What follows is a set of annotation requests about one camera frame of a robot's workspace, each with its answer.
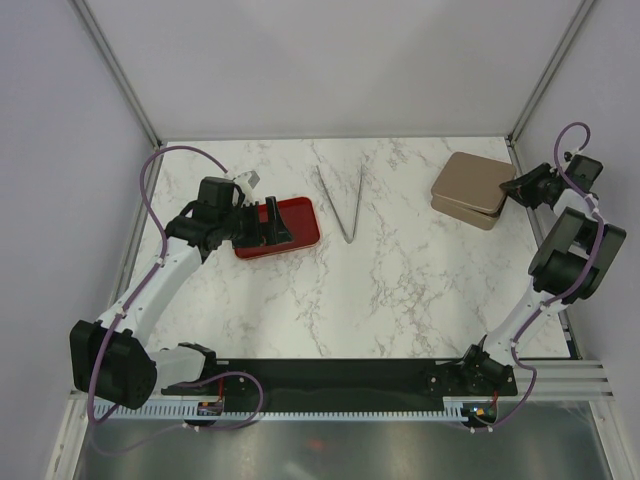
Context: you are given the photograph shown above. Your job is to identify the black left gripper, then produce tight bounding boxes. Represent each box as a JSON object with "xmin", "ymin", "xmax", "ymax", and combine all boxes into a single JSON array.
[{"xmin": 218, "ymin": 197, "xmax": 292, "ymax": 250}]

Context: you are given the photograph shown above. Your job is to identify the tan box lid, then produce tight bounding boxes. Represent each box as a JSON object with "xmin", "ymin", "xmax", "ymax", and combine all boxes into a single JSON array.
[{"xmin": 431, "ymin": 152, "xmax": 516, "ymax": 216}]

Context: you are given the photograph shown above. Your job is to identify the metal tongs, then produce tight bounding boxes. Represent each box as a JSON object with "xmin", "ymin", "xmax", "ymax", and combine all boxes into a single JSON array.
[{"xmin": 315, "ymin": 163, "xmax": 366, "ymax": 245}]

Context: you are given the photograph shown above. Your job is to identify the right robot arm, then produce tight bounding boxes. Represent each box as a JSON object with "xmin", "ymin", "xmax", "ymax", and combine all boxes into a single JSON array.
[{"xmin": 456, "ymin": 152, "xmax": 627, "ymax": 396}]

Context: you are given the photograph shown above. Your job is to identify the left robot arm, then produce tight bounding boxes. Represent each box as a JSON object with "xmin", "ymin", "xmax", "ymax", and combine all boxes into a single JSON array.
[{"xmin": 70, "ymin": 171, "xmax": 293, "ymax": 410}]

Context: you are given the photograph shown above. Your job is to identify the tan chocolate box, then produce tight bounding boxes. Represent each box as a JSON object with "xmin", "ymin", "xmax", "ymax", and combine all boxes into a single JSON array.
[{"xmin": 431, "ymin": 197, "xmax": 504, "ymax": 231}]

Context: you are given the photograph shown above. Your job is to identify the red lacquer tray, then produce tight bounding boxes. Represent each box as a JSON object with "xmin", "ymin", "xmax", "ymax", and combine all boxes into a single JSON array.
[{"xmin": 234, "ymin": 197, "xmax": 321, "ymax": 260}]

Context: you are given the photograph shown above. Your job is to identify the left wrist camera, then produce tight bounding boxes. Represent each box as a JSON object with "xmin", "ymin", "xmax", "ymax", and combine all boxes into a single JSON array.
[{"xmin": 233, "ymin": 170, "xmax": 260, "ymax": 204}]

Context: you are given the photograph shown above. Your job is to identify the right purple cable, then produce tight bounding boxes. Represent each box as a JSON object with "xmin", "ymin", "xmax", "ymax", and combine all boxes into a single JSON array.
[{"xmin": 492, "ymin": 122, "xmax": 604, "ymax": 431}]

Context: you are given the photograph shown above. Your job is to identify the purple cable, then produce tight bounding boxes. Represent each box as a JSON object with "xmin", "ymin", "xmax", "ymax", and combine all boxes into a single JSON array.
[
  {"xmin": 87, "ymin": 144, "xmax": 236, "ymax": 457},
  {"xmin": 492, "ymin": 122, "xmax": 604, "ymax": 431}
]

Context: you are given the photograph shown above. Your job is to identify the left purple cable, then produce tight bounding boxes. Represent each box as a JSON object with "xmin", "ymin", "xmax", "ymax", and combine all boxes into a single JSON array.
[{"xmin": 87, "ymin": 144, "xmax": 236, "ymax": 457}]

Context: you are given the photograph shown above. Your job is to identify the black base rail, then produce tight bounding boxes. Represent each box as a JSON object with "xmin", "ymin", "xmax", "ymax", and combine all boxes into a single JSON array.
[{"xmin": 188, "ymin": 359, "xmax": 518, "ymax": 412}]

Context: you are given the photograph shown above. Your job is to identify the white cable duct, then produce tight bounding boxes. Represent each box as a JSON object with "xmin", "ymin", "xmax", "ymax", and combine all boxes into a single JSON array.
[{"xmin": 109, "ymin": 397, "xmax": 486, "ymax": 422}]

